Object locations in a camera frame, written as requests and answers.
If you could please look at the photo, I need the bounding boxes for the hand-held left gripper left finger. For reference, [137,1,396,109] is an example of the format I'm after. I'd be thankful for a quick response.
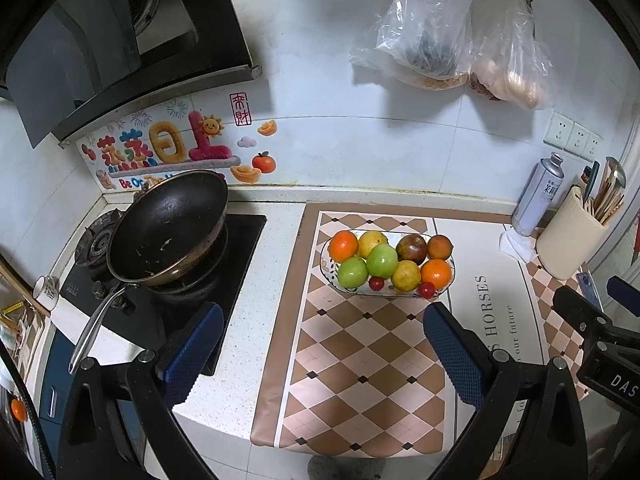
[56,301,225,480]

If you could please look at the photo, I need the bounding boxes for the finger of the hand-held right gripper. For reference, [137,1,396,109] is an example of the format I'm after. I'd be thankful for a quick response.
[552,285,616,343]
[606,275,640,317]

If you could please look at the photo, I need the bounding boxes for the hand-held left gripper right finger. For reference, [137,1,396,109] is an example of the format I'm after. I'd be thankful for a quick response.
[422,301,588,480]

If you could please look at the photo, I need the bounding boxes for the bright orange tangerine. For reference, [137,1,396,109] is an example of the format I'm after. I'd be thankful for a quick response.
[328,230,359,263]
[420,258,453,288]

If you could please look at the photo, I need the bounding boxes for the yellow-green orange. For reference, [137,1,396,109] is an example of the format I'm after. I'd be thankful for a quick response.
[390,260,422,293]

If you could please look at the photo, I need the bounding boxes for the dark orange tangerine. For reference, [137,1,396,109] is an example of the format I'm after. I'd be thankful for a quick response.
[426,234,454,261]

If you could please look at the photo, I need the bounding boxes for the dark brown passion fruit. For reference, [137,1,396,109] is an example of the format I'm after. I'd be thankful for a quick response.
[396,234,429,264]

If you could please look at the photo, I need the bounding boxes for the green apple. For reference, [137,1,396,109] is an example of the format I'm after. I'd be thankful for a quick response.
[337,256,370,289]
[366,243,399,279]

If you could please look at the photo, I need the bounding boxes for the yellow orange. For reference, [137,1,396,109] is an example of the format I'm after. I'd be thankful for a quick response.
[358,230,389,259]

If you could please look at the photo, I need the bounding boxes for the floral ceramic plate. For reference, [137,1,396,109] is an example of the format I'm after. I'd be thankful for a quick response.
[320,230,456,300]

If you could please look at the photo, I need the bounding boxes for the blue smartphone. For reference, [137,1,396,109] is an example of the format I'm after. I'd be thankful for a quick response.
[575,271,602,311]

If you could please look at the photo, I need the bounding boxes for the beige utensil holder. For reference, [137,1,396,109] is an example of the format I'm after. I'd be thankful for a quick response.
[536,186,612,281]

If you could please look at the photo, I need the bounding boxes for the bundle of wooden chopsticks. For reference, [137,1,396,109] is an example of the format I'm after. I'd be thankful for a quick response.
[590,160,626,226]

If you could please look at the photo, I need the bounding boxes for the checkered brown counter mat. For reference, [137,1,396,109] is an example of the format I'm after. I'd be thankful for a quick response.
[250,201,621,459]

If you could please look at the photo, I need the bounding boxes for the metal spoon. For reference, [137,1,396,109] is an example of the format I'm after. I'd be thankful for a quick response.
[607,156,627,196]

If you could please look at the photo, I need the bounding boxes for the silver spray can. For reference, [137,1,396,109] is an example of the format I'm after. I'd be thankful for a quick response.
[510,152,566,237]

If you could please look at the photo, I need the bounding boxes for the black gas stove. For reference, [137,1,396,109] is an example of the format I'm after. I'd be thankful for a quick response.
[59,212,267,376]

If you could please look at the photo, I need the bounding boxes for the blue cabinet front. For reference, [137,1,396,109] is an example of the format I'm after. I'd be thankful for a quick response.
[39,332,146,466]

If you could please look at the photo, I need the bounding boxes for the black burner grate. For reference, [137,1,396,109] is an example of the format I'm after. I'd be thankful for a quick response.
[75,208,126,267]

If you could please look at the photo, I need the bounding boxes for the white mug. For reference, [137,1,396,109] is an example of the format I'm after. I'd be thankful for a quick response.
[32,275,61,312]

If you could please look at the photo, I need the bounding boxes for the grey floor rug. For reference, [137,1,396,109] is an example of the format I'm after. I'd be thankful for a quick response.
[307,455,351,480]

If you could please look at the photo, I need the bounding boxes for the clear plastic bag pale contents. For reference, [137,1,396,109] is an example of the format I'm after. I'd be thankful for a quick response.
[467,0,556,111]

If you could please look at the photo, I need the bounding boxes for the clear plastic bag dark contents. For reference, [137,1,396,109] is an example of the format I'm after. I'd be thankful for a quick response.
[349,0,476,91]

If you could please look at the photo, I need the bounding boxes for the black range hood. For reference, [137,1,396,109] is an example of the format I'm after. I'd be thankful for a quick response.
[0,0,263,148]

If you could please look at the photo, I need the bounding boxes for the black handled utensil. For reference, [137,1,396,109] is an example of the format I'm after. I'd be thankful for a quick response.
[580,161,601,198]

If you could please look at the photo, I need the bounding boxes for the black wok with metal handle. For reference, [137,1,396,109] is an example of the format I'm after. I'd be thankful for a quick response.
[68,170,230,376]

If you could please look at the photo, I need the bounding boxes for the colourful lettered wall sticker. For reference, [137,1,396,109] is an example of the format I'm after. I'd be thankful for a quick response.
[80,100,236,192]

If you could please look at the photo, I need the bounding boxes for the red seal wall sticker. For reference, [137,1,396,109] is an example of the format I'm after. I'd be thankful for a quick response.
[230,92,249,126]

